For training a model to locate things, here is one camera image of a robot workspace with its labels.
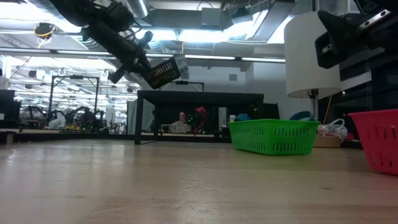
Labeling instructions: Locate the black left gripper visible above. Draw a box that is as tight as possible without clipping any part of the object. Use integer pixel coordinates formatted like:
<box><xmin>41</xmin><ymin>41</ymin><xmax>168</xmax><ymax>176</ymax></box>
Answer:
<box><xmin>108</xmin><ymin>30</ymin><xmax>156</xmax><ymax>85</ymax></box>

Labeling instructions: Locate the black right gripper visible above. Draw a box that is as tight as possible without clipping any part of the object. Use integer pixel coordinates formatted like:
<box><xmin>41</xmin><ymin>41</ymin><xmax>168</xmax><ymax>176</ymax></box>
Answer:
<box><xmin>314</xmin><ymin>0</ymin><xmax>398</xmax><ymax>70</ymax></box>

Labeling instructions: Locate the black plastic basket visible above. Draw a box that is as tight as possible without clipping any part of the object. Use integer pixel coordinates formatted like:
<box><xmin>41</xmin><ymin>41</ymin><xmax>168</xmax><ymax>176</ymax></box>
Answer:
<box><xmin>142</xmin><ymin>55</ymin><xmax>189</xmax><ymax>90</ymax></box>

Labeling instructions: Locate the red plastic basket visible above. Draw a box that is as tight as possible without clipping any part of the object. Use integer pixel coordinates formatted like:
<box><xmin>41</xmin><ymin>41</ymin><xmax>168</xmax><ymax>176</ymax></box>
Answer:
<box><xmin>348</xmin><ymin>108</ymin><xmax>398</xmax><ymax>175</ymax></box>

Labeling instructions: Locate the green plastic basket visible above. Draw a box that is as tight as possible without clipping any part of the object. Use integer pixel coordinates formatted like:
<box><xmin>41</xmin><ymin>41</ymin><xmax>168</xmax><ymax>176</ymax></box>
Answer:
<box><xmin>228</xmin><ymin>119</ymin><xmax>320</xmax><ymax>156</ymax></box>

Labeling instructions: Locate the white shade table lamp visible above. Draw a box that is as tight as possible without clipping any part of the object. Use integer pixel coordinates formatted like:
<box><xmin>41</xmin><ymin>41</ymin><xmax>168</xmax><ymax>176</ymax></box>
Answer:
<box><xmin>284</xmin><ymin>11</ymin><xmax>342</xmax><ymax>148</ymax></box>

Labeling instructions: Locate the person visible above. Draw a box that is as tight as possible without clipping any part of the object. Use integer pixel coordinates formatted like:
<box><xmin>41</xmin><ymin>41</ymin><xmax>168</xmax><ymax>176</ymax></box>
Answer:
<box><xmin>169</xmin><ymin>111</ymin><xmax>192</xmax><ymax>134</ymax></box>

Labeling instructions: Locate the red background object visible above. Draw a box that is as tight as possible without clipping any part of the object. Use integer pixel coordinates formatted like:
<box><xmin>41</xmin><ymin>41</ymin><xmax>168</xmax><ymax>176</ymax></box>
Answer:
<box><xmin>195</xmin><ymin>106</ymin><xmax>208</xmax><ymax>133</ymax></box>

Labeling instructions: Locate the background robot station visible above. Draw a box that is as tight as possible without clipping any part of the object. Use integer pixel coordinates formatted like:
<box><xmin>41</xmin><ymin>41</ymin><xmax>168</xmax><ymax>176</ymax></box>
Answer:
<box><xmin>21</xmin><ymin>105</ymin><xmax>109</xmax><ymax>131</ymax></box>

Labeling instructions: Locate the white plastic bag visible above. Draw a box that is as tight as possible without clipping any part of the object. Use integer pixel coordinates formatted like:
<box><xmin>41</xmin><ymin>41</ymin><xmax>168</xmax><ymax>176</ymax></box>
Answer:
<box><xmin>317</xmin><ymin>118</ymin><xmax>348</xmax><ymax>139</ymax></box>

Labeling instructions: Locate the black background monitor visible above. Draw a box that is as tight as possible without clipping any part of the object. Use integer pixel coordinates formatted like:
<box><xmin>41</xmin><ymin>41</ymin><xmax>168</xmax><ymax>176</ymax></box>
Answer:
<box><xmin>0</xmin><ymin>89</ymin><xmax>22</xmax><ymax>130</ymax></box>

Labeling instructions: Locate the black background camera stand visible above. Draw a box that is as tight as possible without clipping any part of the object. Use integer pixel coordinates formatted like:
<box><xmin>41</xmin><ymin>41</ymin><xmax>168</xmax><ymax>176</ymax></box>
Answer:
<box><xmin>174</xmin><ymin>80</ymin><xmax>205</xmax><ymax>93</ymax></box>

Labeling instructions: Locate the yellow power cable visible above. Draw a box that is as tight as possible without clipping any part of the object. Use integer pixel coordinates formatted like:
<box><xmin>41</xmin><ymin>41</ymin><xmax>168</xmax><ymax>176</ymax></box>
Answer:
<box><xmin>323</xmin><ymin>93</ymin><xmax>333</xmax><ymax>125</ymax></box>

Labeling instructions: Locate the ceiling cable reel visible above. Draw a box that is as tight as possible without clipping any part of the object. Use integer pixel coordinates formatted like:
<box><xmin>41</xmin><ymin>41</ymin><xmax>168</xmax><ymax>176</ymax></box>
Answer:
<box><xmin>34</xmin><ymin>22</ymin><xmax>56</xmax><ymax>40</ymax></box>

